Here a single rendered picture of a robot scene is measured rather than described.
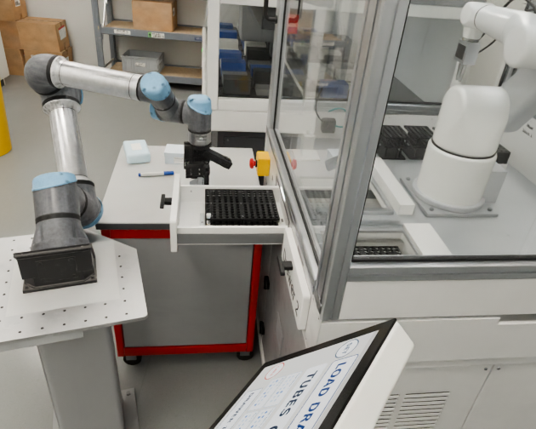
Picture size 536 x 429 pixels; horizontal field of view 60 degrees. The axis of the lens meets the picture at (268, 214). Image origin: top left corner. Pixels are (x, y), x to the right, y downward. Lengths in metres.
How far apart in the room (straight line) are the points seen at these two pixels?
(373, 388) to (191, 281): 1.26
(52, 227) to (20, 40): 4.58
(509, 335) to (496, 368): 0.13
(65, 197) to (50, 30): 4.37
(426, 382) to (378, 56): 0.85
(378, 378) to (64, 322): 0.88
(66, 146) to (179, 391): 1.07
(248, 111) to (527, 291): 1.45
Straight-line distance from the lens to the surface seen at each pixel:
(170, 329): 1.97
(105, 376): 1.61
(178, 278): 1.78
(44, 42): 5.73
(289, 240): 1.26
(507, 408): 1.53
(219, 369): 2.13
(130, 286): 1.37
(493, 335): 1.24
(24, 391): 2.20
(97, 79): 1.50
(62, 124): 1.63
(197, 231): 1.35
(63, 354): 1.52
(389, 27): 0.75
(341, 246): 0.90
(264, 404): 0.73
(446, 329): 1.16
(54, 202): 1.38
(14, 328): 1.33
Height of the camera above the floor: 1.65
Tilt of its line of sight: 32 degrees down
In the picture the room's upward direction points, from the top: 5 degrees clockwise
